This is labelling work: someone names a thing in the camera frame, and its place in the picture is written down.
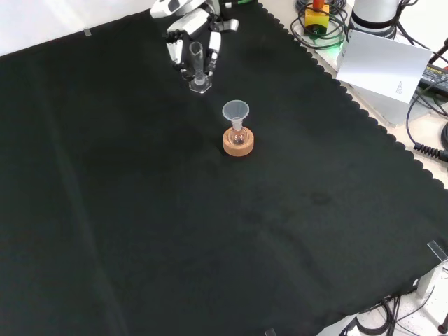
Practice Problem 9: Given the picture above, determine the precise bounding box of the small glass round-bottom flask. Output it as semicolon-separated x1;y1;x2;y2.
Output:
229;118;249;146

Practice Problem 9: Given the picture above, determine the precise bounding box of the black power adapter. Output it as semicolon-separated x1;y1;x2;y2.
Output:
419;64;448;90

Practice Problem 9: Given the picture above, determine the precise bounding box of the yellow stop button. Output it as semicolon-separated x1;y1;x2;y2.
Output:
303;0;330;38

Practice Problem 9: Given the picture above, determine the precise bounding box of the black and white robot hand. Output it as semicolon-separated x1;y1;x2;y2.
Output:
149;0;241;82

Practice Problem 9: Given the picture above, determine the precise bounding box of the clear glass graduated cylinder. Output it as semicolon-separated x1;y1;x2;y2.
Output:
188;41;214;95

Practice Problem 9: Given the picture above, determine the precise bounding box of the clear cloth clamp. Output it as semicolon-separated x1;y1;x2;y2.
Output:
426;240;448;263

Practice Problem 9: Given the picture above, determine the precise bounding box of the clear plastic funnel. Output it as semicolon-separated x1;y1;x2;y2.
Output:
221;100;250;132

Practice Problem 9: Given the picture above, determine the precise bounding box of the cork ring stand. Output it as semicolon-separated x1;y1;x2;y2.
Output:
222;127;255;158

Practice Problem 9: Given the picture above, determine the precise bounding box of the black scalloped bench cloth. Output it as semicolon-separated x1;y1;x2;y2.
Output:
0;0;448;336

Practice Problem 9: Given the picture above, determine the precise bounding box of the black tripod leg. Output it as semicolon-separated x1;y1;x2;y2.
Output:
428;36;448;66

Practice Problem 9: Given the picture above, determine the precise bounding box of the black floor cable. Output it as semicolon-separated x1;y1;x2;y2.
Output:
344;293;448;336

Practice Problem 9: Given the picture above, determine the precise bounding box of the silver metal bracket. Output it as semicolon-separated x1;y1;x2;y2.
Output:
416;260;448;328

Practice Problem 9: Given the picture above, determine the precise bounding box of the black looped cable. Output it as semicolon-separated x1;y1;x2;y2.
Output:
289;0;351;50

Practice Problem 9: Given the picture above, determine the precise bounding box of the black cable with ribbed plug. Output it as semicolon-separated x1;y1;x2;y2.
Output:
405;89;448;161

